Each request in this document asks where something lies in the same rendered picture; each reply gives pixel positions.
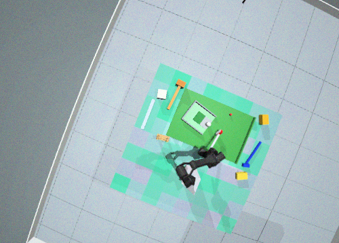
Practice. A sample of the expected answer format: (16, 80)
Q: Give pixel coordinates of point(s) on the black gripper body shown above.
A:
(202, 152)

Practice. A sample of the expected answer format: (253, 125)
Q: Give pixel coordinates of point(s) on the blue golf putter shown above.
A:
(253, 152)

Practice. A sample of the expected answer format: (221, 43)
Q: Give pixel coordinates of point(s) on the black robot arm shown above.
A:
(210, 160)

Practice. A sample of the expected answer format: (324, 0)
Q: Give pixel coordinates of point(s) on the small yellow block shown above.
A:
(241, 175)
(263, 119)

